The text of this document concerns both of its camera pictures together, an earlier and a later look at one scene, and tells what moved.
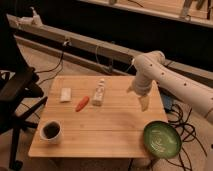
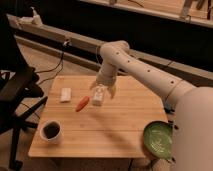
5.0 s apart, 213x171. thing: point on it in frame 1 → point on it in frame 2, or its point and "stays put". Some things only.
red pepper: (82, 104) stays put
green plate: (161, 139) stays put
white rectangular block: (65, 94) stays put
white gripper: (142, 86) → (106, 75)
